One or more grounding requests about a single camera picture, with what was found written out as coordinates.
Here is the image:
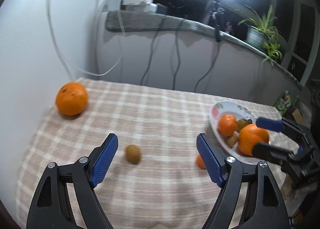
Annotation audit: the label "plaid tablecloth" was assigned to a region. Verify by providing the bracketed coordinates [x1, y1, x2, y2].
[15, 78, 221, 228]

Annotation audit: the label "tiny orange kumquat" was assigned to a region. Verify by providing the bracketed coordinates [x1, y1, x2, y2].
[196, 154, 206, 169]

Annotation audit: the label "white floral plate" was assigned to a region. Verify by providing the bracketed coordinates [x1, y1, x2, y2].
[209, 101, 270, 165]

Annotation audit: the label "spider plant in pot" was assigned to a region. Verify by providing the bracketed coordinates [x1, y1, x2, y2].
[237, 5, 283, 63]

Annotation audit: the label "large orange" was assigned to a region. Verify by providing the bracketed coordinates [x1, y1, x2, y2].
[238, 123, 270, 156]

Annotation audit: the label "small mandarin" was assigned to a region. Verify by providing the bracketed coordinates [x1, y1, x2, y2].
[217, 114, 237, 137]
[226, 133, 238, 148]

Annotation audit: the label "white power adapters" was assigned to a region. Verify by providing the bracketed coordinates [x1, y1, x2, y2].
[123, 0, 158, 13]

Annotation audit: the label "black cable with adapter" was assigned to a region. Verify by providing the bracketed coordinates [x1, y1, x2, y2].
[194, 0, 226, 93]

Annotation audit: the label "white charging cable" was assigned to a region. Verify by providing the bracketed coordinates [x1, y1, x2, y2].
[46, 0, 131, 77]

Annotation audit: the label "black cable left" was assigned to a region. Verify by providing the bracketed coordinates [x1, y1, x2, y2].
[139, 16, 167, 86]

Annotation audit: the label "green-brown plum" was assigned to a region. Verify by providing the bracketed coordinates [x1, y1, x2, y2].
[236, 118, 252, 133]

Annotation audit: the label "brown kiwi fruit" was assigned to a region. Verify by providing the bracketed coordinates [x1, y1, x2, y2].
[125, 144, 141, 165]

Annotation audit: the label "green snack box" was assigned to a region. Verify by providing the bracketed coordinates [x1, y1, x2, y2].
[274, 91, 293, 116]

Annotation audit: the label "black cable middle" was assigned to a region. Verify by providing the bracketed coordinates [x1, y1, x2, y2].
[171, 15, 188, 91]

